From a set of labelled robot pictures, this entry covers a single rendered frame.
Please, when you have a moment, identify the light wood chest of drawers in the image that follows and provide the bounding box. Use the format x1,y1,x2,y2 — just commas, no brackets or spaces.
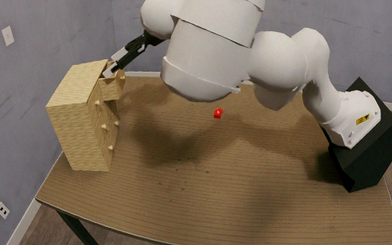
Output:
45,59,110,172

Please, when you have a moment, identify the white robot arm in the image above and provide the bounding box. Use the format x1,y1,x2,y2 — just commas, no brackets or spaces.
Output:
140,0,380,149

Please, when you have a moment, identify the small red block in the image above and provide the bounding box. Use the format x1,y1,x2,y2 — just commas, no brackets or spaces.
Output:
214,108,223,119

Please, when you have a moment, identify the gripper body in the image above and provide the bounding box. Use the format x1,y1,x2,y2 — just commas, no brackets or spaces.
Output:
135,29,167,48

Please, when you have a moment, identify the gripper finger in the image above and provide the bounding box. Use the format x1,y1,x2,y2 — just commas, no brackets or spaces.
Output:
102,39,145,79
111,34,144,62

